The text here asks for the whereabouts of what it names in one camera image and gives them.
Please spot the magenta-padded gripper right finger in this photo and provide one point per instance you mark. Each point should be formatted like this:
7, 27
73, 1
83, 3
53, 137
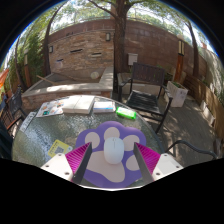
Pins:
165, 165

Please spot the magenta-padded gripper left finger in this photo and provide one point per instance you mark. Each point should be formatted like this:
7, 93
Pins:
57, 165

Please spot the white computer mouse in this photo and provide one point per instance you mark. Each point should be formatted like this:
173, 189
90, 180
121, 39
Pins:
114, 150

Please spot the purple paw-print mouse pad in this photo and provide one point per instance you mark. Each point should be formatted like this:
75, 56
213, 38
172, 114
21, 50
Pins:
113, 126

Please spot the black mesh metal chair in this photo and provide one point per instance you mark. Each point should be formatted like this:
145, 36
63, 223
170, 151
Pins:
193, 144

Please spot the white paper strip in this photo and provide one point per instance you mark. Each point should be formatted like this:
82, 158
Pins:
28, 121

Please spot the black metal armchair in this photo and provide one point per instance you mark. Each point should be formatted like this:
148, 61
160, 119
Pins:
16, 103
5, 140

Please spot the large white book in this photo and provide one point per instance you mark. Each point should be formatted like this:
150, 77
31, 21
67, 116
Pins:
78, 104

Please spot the green wipes pack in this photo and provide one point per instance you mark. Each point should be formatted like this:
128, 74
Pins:
126, 113

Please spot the dark slatted garden chair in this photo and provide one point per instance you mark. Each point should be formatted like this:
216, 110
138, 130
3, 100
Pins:
146, 100

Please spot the white square planter box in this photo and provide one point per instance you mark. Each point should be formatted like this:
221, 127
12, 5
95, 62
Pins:
178, 95

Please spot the small white book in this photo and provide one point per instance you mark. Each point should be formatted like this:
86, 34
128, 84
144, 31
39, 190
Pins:
104, 106

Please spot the low wooden slat fence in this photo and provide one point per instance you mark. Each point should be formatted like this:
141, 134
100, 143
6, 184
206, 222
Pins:
205, 100

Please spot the raised stone garden bed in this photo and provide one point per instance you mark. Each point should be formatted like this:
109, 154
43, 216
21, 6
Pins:
66, 89

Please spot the long wooden stick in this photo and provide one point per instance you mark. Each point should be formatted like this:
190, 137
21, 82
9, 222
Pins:
46, 79

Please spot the orange fabric canopy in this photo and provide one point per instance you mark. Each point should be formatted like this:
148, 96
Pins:
3, 76

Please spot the thin leaning tree trunk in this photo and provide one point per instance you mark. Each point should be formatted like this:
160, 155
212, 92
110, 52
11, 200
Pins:
46, 50
195, 56

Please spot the large brown tree trunk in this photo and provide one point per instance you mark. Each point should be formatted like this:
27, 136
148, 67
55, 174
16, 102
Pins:
120, 46

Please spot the wooden garden lamp post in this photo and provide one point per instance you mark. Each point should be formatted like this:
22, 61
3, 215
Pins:
179, 66
27, 73

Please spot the grey electrical wall box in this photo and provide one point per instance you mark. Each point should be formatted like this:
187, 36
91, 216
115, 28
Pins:
132, 59

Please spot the black wall lamp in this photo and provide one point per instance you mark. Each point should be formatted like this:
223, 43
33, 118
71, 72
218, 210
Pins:
107, 36
51, 49

